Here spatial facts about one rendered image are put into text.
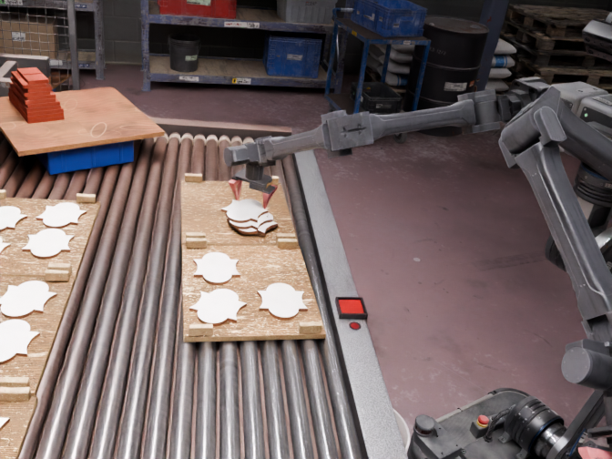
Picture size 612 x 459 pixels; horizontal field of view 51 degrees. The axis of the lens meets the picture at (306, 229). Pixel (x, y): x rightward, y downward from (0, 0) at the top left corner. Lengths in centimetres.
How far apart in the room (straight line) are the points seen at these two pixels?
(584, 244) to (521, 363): 213
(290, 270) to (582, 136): 89
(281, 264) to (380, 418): 59
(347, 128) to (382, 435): 69
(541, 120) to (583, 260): 25
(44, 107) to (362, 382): 150
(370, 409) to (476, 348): 182
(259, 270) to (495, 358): 170
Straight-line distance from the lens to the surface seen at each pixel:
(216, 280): 174
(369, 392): 152
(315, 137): 162
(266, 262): 185
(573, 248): 117
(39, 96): 244
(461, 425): 250
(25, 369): 153
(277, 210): 212
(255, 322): 162
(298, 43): 611
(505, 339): 338
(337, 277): 186
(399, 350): 311
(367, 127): 150
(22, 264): 186
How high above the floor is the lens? 196
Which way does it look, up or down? 30 degrees down
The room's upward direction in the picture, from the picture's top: 8 degrees clockwise
